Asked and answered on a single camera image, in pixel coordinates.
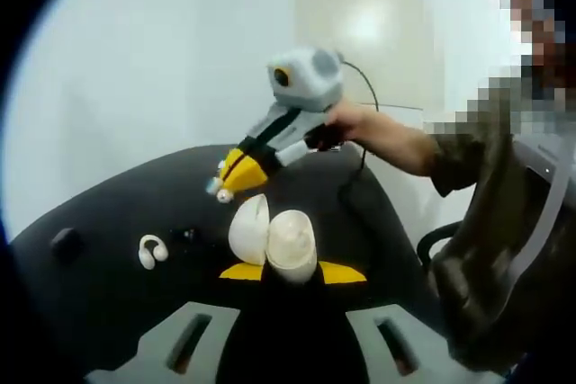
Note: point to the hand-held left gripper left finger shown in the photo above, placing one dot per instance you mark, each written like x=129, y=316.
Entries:
x=153, y=348

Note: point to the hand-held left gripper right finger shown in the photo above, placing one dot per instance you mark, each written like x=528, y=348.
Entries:
x=414, y=348

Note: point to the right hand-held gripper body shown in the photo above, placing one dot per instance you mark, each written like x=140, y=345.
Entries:
x=315, y=83

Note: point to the white ear clip earphone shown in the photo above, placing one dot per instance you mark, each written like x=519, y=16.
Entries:
x=146, y=258

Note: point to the white oval charging case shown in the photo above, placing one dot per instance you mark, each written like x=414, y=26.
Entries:
x=252, y=231

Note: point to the person's right hand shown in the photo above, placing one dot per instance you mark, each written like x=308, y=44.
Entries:
x=360, y=125

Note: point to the black office chair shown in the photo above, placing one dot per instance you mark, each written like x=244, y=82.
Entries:
x=425, y=244

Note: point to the person's olive shirt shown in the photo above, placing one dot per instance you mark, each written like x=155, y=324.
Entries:
x=486, y=186

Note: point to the beige wall panel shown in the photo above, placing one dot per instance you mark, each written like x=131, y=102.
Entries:
x=396, y=6

